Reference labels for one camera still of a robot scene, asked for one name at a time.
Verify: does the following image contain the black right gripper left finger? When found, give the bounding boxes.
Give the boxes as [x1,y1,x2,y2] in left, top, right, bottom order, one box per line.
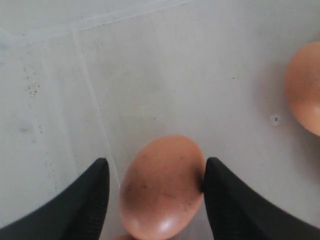
[0,158,110,240]

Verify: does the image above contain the clear plastic container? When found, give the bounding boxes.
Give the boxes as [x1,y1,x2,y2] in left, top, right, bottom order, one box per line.
[0,0,320,239]

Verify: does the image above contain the brown egg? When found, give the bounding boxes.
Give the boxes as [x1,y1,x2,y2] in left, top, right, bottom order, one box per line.
[119,135,206,240]
[284,41,320,136]

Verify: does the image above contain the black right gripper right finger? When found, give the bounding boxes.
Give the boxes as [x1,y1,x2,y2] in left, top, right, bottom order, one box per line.
[202,157,320,240]

